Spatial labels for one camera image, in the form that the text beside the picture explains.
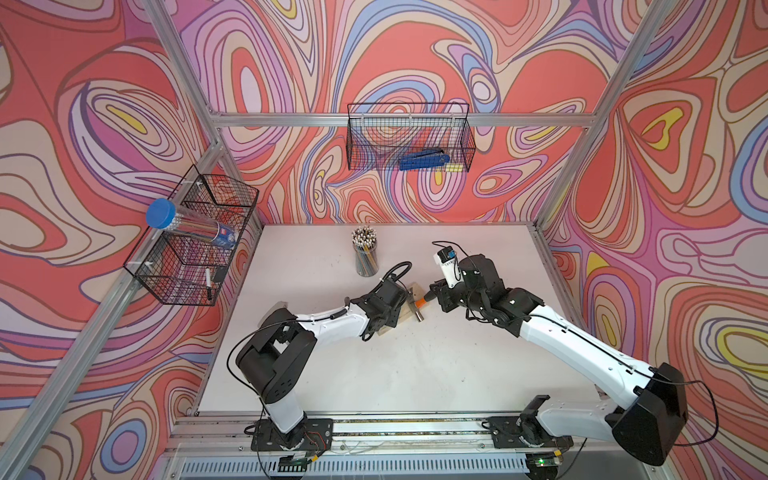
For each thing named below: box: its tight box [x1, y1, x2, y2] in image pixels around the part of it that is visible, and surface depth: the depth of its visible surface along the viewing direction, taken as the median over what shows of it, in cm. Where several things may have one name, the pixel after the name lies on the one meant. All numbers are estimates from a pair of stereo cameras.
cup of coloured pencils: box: [351, 225, 379, 277], surface depth 95 cm
